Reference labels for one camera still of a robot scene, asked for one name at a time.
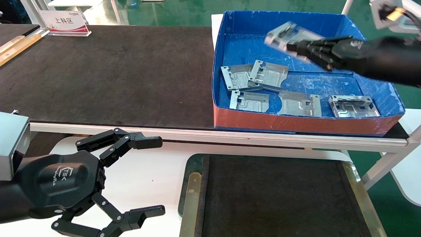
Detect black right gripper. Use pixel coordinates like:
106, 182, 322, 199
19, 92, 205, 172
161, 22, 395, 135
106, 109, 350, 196
286, 36, 372, 71

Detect aluminium profile post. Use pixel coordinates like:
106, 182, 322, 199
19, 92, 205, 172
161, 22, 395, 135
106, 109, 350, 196
20, 0, 50, 37

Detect white background table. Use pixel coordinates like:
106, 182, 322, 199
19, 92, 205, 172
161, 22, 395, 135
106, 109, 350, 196
48, 0, 106, 8

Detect aluminium conveyor frame rail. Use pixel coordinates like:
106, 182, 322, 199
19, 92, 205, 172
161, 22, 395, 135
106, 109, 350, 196
29, 122, 421, 191

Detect blue corrugated plastic box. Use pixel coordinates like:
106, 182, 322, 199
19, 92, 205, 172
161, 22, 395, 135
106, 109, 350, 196
212, 11, 406, 136

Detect white side table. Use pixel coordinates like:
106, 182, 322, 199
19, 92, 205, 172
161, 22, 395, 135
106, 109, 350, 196
390, 109, 421, 207

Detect stamped metal bracket part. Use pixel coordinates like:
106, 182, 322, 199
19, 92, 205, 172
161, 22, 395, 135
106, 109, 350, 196
248, 60, 289, 93
220, 64, 263, 92
264, 21, 325, 63
329, 95, 381, 119
229, 91, 270, 112
277, 91, 322, 118

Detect brown wooden strip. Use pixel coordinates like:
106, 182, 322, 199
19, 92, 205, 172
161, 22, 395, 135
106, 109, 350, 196
0, 34, 42, 66

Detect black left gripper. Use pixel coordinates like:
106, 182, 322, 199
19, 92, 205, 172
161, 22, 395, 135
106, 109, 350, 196
15, 128, 166, 237

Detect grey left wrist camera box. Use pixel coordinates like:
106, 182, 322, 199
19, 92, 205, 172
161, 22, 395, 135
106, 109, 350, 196
0, 112, 31, 181

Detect acrylic sign with Chinese text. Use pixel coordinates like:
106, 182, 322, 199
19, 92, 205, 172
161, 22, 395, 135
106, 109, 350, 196
38, 10, 92, 37

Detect pale wooden strip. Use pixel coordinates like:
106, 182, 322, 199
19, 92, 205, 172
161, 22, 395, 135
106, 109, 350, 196
0, 36, 25, 55

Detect black tray container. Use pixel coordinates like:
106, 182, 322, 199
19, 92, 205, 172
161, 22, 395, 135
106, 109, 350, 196
178, 153, 389, 237

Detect white board behind box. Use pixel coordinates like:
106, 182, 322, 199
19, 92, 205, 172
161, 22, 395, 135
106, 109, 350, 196
211, 14, 225, 50

